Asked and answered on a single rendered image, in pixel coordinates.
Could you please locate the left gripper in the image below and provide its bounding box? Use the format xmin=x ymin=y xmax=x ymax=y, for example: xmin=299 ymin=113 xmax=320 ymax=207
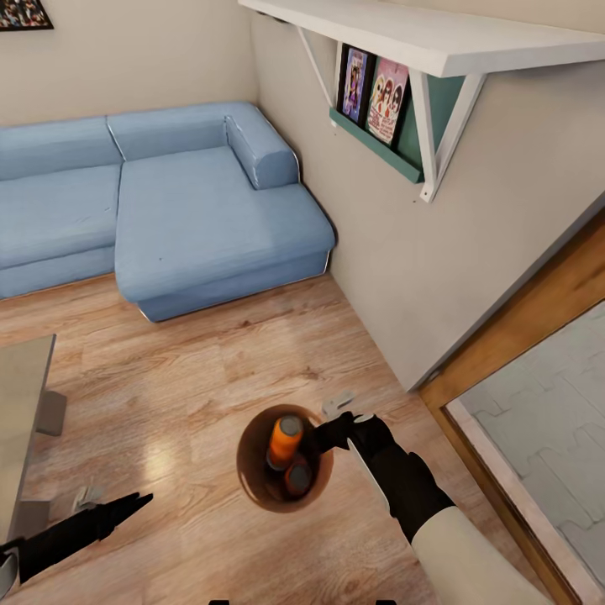
xmin=49 ymin=493 xmax=154 ymax=566

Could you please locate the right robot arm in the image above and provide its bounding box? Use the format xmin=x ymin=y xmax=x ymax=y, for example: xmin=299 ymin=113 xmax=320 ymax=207
xmin=312 ymin=391 xmax=554 ymax=605

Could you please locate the can of soda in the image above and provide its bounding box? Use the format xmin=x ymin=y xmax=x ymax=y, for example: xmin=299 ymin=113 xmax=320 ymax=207
xmin=267 ymin=416 xmax=301 ymax=476
xmin=266 ymin=454 xmax=286 ymax=478
xmin=281 ymin=427 xmax=311 ymax=497

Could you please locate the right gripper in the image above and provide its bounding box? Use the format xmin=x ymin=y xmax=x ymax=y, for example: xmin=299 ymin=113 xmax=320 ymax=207
xmin=312 ymin=411 xmax=354 ymax=453

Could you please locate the trash can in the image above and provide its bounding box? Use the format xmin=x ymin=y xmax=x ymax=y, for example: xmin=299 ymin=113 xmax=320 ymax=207
xmin=236 ymin=403 xmax=334 ymax=515

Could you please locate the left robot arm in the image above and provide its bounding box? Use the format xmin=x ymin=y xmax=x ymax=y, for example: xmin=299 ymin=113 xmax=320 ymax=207
xmin=0 ymin=486 xmax=154 ymax=601

